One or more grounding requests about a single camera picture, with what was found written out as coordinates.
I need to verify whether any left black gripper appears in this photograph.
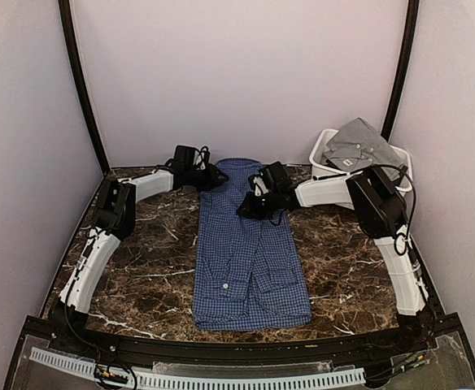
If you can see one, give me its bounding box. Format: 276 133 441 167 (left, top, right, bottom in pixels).
185 162 229 192

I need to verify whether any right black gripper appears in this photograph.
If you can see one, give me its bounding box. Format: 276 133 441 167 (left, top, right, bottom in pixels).
237 189 280 220

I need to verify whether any blue checked long sleeve shirt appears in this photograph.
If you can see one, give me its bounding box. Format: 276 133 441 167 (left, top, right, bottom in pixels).
192 158 312 332

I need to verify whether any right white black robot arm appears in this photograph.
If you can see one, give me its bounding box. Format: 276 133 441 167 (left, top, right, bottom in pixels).
237 162 429 317

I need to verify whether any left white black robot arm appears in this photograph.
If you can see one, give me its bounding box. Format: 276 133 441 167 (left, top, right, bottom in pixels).
50 145 229 354

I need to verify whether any white plastic bin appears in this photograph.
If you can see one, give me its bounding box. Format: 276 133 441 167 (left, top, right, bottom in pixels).
309 128 412 193

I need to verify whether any grey folded shirt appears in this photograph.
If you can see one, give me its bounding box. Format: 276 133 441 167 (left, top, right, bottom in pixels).
320 118 409 181

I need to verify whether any clear acrylic plate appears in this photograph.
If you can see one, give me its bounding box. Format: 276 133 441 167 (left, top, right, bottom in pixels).
151 361 333 379

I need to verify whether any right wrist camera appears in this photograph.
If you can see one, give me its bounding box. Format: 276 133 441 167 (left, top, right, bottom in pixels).
248 173 272 197

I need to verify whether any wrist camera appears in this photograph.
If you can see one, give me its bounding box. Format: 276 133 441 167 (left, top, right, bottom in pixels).
194 145 210 171
248 173 272 197

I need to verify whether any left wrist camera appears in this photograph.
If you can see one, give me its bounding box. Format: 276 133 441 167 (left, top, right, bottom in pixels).
194 145 210 171

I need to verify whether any black curved front rail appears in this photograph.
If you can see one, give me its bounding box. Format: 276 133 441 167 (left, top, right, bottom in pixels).
42 321 436 367

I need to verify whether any white slotted cable duct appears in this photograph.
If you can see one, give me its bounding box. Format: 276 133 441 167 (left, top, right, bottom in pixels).
29 347 366 389

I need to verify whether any left black frame post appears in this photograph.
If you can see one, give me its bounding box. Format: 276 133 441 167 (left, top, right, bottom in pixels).
57 0 111 175

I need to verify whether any black frame post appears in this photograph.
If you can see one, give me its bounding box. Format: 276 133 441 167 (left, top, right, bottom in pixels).
57 0 111 175
381 0 420 141

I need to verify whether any right black frame post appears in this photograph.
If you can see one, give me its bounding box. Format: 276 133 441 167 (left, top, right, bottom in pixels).
381 0 420 141

